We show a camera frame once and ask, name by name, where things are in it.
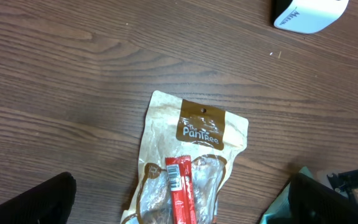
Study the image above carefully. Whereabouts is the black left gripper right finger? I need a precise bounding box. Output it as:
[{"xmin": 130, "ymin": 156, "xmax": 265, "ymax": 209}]
[{"xmin": 288, "ymin": 173, "xmax": 358, "ymax": 224}]

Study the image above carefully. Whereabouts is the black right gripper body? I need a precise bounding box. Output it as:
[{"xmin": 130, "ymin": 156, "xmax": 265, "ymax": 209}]
[{"xmin": 326, "ymin": 169, "xmax": 358, "ymax": 202}]

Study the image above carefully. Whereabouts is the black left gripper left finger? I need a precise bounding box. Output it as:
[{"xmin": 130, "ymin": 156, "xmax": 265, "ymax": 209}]
[{"xmin": 0, "ymin": 172, "xmax": 76, "ymax": 224}]

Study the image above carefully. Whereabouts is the teal snack packet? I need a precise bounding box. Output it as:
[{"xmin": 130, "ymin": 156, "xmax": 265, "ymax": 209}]
[{"xmin": 259, "ymin": 166, "xmax": 315, "ymax": 224}]

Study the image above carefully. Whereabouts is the red stick snack packet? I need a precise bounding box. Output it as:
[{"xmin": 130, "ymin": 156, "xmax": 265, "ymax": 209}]
[{"xmin": 165, "ymin": 155, "xmax": 197, "ymax": 224}]

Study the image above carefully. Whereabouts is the beige brown snack bag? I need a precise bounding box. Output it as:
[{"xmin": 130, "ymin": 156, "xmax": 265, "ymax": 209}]
[{"xmin": 121, "ymin": 91, "xmax": 249, "ymax": 223}]

